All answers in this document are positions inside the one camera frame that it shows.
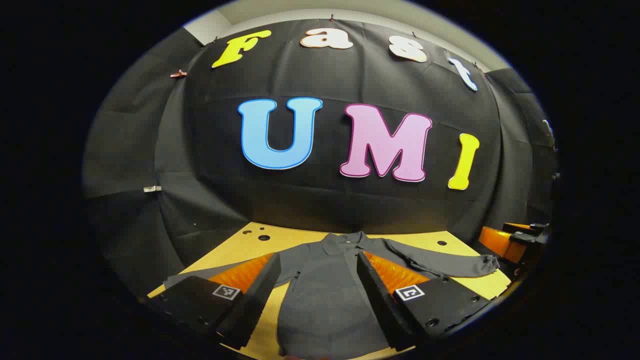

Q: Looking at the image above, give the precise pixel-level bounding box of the black backdrop cloth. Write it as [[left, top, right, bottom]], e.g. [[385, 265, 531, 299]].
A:
[[82, 19, 558, 296]]

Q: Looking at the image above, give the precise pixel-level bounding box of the grey button-up shirt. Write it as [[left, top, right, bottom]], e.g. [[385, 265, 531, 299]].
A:
[[162, 231, 501, 360]]

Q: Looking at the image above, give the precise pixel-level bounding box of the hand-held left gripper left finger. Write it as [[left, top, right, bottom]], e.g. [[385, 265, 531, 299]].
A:
[[145, 252, 282, 350]]

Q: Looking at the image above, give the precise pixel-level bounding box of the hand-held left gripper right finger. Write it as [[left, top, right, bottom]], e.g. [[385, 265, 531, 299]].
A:
[[356, 251, 493, 351]]

